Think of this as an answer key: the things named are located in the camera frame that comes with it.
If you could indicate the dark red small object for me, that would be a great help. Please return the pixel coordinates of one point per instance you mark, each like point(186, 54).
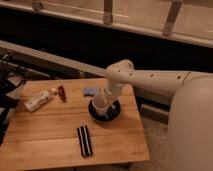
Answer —
point(61, 93)

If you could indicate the wooden table board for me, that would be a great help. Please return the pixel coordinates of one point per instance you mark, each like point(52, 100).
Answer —
point(48, 137)

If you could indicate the white tube package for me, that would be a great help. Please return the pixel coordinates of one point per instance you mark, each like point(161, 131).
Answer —
point(37, 101)

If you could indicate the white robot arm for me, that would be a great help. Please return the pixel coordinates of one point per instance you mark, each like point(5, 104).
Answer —
point(190, 127)

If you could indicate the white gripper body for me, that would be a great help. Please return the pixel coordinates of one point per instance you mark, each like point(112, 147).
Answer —
point(112, 91)

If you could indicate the black ceramic bowl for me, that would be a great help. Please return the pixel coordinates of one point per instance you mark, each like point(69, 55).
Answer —
point(112, 112)

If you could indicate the black striped rectangular block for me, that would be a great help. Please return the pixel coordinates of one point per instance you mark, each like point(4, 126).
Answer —
point(84, 141)

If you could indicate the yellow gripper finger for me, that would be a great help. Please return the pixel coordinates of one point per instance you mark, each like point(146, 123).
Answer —
point(104, 100)

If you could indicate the blue cloth piece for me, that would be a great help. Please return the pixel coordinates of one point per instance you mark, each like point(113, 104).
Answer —
point(90, 91)

